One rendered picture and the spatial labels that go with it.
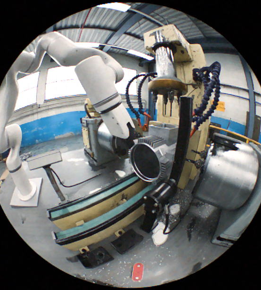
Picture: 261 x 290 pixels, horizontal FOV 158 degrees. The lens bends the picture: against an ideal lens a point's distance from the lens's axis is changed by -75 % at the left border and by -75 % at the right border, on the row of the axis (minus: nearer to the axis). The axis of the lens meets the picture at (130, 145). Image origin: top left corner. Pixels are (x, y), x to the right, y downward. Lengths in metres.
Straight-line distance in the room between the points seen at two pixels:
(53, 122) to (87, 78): 5.62
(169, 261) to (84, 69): 0.62
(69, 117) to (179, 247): 5.81
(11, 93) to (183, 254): 0.92
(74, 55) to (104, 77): 0.14
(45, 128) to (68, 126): 1.42
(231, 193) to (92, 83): 0.45
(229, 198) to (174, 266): 0.29
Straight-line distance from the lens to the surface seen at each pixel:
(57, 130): 5.86
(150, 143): 0.34
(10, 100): 0.57
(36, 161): 0.46
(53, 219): 0.40
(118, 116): 0.27
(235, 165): 0.30
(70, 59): 0.35
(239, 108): 5.57
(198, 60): 0.69
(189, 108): 0.24
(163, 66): 0.46
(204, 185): 0.29
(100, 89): 0.26
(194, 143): 0.49
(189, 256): 0.46
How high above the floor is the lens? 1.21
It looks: 20 degrees down
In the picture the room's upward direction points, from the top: straight up
